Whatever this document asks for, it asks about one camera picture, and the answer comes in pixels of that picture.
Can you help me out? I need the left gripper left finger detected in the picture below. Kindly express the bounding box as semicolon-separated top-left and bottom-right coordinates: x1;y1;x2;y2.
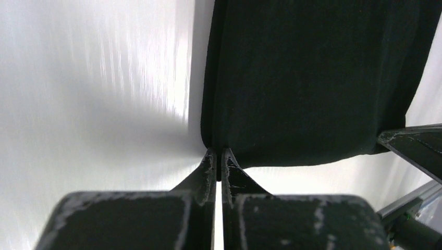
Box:
36;149;217;249

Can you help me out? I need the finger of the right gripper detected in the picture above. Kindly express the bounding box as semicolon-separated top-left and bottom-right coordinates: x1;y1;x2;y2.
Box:
377;123;441;183

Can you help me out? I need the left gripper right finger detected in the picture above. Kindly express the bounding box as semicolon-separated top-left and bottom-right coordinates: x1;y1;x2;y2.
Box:
220;148;389;249

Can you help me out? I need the black t shirt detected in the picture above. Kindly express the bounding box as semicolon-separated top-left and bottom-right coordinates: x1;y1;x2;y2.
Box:
201;1;441;168

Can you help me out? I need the aluminium front rail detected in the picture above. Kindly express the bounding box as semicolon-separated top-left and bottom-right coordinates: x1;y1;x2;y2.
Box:
376;179;442;250

